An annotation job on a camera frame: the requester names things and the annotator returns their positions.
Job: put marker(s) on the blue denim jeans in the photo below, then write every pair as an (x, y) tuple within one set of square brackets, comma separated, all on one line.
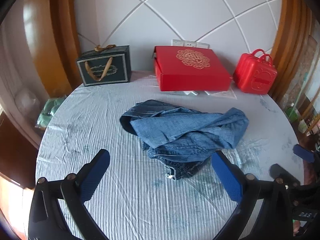
[(185, 130)]

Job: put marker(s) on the red gift box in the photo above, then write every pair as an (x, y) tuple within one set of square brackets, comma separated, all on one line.
[(192, 67)]

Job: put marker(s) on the wooden headboard frame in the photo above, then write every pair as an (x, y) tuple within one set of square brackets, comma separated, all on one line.
[(62, 30)]

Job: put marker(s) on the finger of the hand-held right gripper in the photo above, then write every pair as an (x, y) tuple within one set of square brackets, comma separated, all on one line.
[(283, 172), (303, 152)]

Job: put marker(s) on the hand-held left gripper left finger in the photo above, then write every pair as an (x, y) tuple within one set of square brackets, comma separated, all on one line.
[(96, 175)]

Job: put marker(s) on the dark wooden nightstand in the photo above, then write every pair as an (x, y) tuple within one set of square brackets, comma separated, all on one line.
[(17, 150)]

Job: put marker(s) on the cluttered side shelf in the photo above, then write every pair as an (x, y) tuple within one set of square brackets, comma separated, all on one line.
[(303, 120)]

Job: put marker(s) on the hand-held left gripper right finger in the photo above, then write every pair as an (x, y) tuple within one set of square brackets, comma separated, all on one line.
[(227, 177)]

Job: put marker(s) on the white printed paper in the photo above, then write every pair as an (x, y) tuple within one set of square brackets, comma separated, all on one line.
[(222, 94)]

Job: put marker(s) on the dark green gift bag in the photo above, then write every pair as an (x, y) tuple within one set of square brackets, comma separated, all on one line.
[(105, 67)]

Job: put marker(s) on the white wall socket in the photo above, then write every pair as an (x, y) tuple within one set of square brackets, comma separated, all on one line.
[(178, 42), (202, 45), (190, 44)]

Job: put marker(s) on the small red plastic suitcase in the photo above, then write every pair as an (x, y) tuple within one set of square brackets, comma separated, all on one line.
[(255, 73)]

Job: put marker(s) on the green plastic bag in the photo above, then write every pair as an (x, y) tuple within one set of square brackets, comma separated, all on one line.
[(48, 112)]

